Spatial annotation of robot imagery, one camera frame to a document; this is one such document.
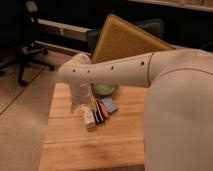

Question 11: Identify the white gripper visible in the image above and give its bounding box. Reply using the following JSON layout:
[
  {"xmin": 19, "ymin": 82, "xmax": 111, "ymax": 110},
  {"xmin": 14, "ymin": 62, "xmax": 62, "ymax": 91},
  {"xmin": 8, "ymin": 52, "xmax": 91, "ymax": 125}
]
[{"xmin": 69, "ymin": 84, "xmax": 92, "ymax": 112}]

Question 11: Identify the black striped eraser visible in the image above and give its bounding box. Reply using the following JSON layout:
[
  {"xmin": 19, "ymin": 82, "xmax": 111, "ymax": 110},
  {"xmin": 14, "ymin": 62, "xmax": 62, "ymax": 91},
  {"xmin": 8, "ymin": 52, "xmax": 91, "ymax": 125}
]
[{"xmin": 95, "ymin": 100, "xmax": 105, "ymax": 123}]

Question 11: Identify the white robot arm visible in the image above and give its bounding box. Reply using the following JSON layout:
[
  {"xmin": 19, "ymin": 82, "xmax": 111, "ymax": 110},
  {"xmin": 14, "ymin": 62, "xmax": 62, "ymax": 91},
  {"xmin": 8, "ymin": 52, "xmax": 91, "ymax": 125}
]
[{"xmin": 58, "ymin": 49, "xmax": 213, "ymax": 171}]

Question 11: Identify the white small bottle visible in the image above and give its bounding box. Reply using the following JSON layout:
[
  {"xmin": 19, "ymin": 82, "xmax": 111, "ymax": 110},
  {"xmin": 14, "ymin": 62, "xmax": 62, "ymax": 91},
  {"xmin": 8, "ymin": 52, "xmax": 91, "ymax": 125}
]
[{"xmin": 81, "ymin": 105, "xmax": 96, "ymax": 129}]

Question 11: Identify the green bowl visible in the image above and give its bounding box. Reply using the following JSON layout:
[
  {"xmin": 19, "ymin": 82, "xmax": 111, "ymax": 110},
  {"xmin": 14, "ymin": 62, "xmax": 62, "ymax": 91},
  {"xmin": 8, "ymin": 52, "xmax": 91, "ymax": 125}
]
[{"xmin": 92, "ymin": 84, "xmax": 118, "ymax": 96}]

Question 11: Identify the blue sponge block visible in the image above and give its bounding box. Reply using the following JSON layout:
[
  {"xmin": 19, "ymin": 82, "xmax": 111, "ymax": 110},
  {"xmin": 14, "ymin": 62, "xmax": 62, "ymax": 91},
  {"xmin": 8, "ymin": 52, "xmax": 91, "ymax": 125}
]
[{"xmin": 101, "ymin": 97, "xmax": 118, "ymax": 113}]

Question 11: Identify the orange marker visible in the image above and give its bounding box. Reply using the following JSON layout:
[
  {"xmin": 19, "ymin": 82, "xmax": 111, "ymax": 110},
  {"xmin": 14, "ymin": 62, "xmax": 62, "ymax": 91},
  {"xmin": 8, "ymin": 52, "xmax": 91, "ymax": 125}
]
[{"xmin": 98, "ymin": 101, "xmax": 109, "ymax": 119}]

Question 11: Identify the yellow board panel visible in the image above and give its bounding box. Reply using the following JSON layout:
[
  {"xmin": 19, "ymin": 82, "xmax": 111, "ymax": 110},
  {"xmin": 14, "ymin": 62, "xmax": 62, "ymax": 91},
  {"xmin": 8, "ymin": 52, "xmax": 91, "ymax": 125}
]
[{"xmin": 92, "ymin": 14, "xmax": 174, "ymax": 63}]

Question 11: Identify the black office chair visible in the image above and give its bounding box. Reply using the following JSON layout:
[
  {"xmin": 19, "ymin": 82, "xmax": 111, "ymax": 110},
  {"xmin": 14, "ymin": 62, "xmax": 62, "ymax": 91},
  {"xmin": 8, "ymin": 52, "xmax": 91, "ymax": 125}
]
[{"xmin": 0, "ymin": 0, "xmax": 55, "ymax": 86}]

